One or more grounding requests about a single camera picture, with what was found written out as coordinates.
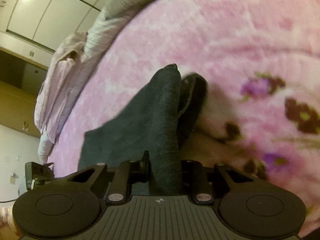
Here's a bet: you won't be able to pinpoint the person's left forearm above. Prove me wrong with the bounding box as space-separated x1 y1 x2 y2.
0 206 22 237

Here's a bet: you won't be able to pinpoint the dark blue jeans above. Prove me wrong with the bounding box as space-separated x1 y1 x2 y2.
77 64 208 196

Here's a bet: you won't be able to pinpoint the wooden door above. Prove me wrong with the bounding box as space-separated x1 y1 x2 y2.
0 80 47 138

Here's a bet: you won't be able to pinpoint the pink floral blanket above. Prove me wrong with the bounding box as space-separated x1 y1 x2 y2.
46 0 320 238

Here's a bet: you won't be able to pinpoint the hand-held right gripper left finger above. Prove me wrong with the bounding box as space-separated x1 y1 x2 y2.
66 151 150 204

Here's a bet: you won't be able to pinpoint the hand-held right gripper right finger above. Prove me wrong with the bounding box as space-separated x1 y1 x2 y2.
180 159 260 204

